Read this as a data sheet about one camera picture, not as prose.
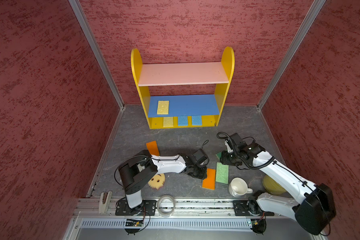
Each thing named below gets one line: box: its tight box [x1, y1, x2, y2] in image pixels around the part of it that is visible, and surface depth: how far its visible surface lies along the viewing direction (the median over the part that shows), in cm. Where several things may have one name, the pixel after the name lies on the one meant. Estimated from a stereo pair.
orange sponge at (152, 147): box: [146, 140, 160, 156], surface depth 97 cm
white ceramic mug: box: [228, 177, 253, 197], surface depth 76 cm
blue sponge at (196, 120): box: [192, 115, 202, 126], surface depth 109 cm
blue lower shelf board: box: [148, 94, 220, 118], surface depth 102 cm
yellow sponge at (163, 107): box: [156, 100, 169, 115], surface depth 100 cm
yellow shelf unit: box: [131, 46, 235, 130], surface depth 90 cm
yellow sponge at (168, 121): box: [163, 116, 174, 127], surface depth 109 cm
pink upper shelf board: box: [138, 62, 229, 87], surface depth 83 cm
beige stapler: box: [98, 190, 113, 215], surface depth 75 cm
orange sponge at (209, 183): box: [202, 168, 216, 191], surface depth 84 cm
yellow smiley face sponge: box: [147, 173, 166, 190], surface depth 81 cm
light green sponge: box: [215, 162, 229, 185], surface depth 85 cm
